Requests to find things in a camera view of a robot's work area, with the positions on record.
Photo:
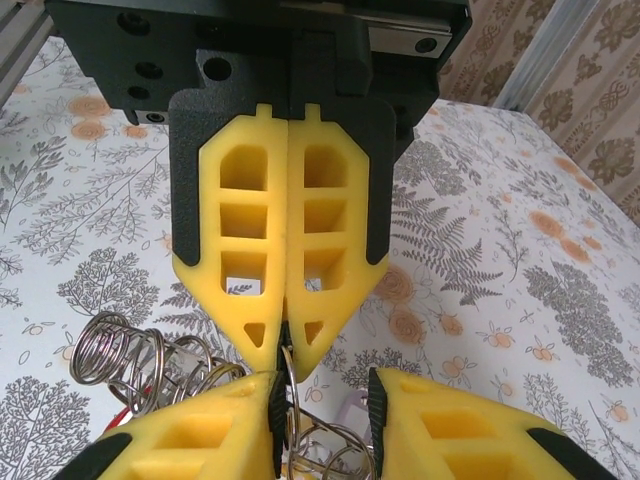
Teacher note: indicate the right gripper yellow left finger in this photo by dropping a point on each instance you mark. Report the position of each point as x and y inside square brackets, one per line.
[200, 430]

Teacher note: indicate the red plastic key tag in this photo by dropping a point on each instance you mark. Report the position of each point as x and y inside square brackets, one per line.
[124, 421]

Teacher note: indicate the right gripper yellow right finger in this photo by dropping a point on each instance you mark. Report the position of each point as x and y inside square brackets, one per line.
[450, 440]

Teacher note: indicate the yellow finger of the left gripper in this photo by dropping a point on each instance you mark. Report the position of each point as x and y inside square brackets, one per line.
[330, 235]
[240, 235]

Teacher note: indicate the aluminium corner post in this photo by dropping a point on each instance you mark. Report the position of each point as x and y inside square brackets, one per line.
[542, 55]

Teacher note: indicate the aluminium mounting rail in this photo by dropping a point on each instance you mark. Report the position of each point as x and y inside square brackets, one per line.
[17, 45]

